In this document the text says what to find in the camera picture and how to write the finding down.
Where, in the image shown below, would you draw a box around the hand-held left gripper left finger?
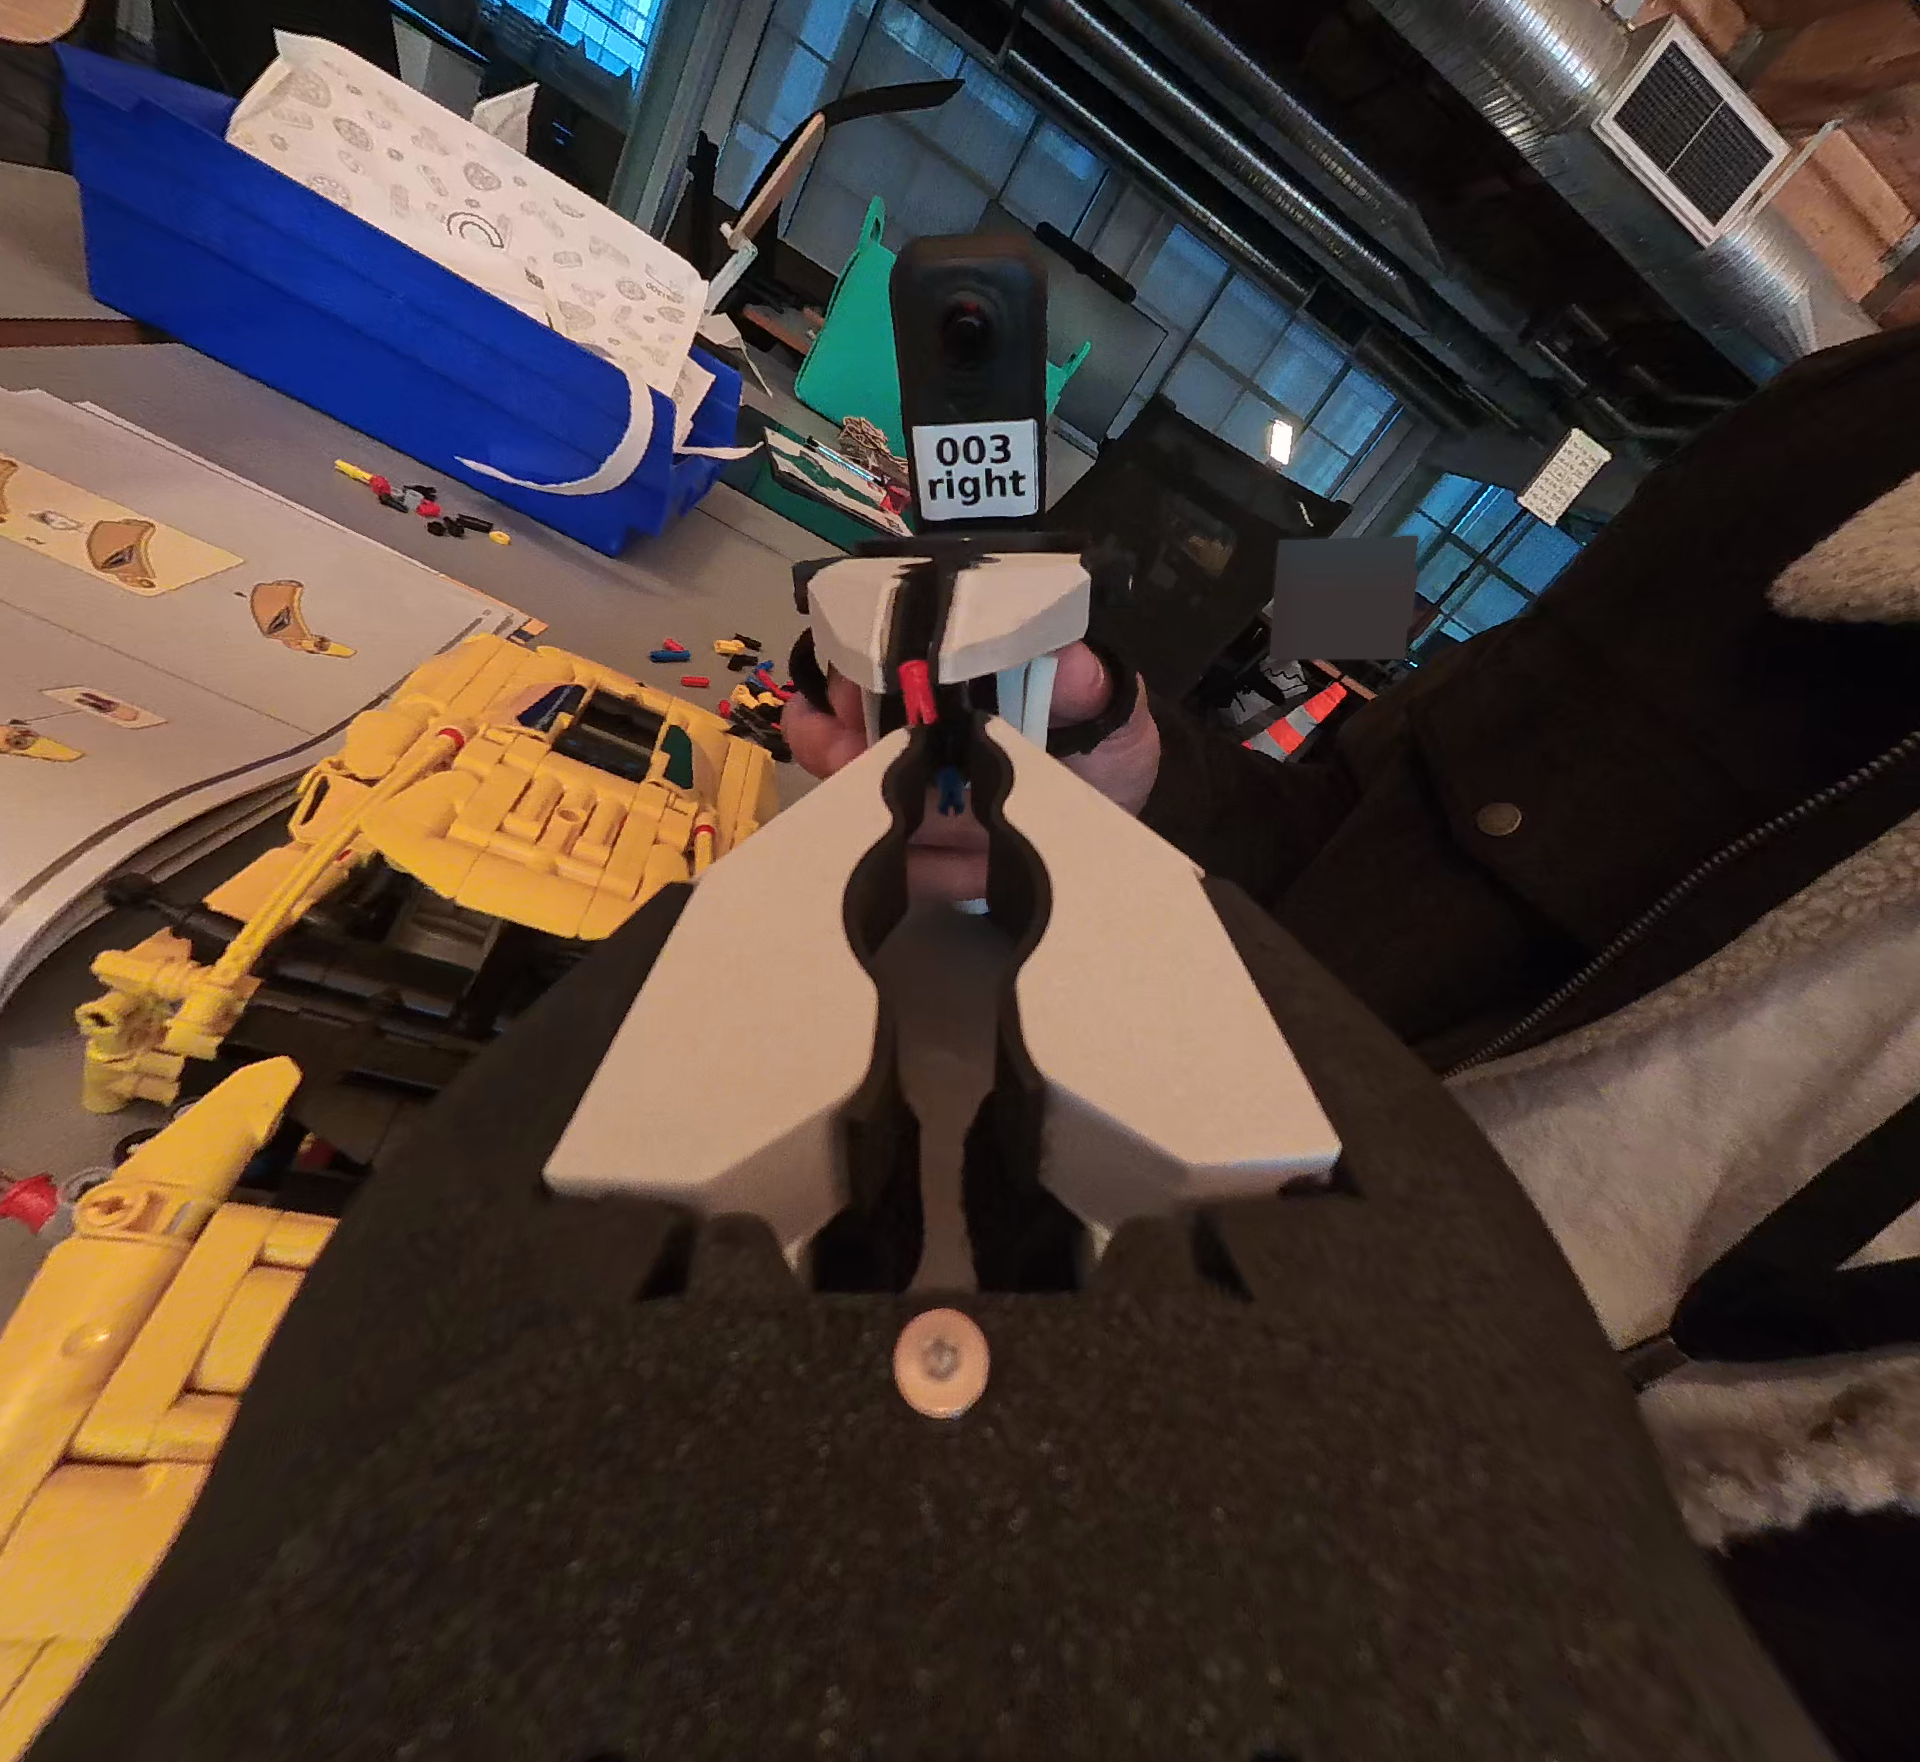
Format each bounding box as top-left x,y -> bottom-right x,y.
542,725 -> 933,1290

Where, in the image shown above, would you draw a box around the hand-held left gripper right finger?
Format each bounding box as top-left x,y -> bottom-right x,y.
959,718 -> 1339,1290

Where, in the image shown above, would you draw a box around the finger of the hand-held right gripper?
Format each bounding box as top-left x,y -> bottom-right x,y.
941,559 -> 1095,688
808,559 -> 941,753

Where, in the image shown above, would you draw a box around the large printed paper bag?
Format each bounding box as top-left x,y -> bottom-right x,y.
228,36 -> 705,376

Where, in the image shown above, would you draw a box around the blue plastic bin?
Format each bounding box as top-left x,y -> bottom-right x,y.
58,44 -> 743,559

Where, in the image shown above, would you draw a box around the person's right forearm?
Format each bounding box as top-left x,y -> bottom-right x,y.
1141,706 -> 1442,1045

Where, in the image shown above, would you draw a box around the person's right hand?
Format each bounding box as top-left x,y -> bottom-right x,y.
782,645 -> 1162,910

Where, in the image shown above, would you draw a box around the teal green container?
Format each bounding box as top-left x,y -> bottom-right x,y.
793,198 -> 1091,461

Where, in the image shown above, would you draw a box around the cluster of red blue pieces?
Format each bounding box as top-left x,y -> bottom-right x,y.
649,628 -> 798,765

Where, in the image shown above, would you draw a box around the dark green mat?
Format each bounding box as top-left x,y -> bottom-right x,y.
749,428 -> 916,546

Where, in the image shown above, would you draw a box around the small wooden model kit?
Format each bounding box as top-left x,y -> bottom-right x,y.
766,416 -> 916,511

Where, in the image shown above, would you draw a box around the red reflective cloth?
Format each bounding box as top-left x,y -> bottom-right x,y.
1246,682 -> 1351,762

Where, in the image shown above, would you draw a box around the yellow toy car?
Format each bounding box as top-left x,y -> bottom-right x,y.
0,638 -> 782,1747

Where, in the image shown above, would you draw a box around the cluster of small mixed pins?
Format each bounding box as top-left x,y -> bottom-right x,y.
335,456 -> 512,548

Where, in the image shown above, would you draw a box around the person's fleece-lined jacket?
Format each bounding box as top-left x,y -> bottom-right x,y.
1141,323 -> 1920,1762

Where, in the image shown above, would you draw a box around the white paper sign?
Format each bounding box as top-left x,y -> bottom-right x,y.
1513,428 -> 1613,519

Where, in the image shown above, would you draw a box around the silver ribbed ducts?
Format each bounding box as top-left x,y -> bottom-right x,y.
1215,0 -> 1878,368

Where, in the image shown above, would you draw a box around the instruction booklet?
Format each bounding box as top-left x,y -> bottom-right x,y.
0,388 -> 549,999

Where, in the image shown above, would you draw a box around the white vent grille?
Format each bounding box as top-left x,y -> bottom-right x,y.
1595,15 -> 1793,246

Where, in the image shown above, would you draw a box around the paned glass wall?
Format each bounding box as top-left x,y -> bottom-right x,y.
721,0 -> 1592,653

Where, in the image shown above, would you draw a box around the black lanyard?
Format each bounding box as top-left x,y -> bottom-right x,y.
1671,1132 -> 1920,1366

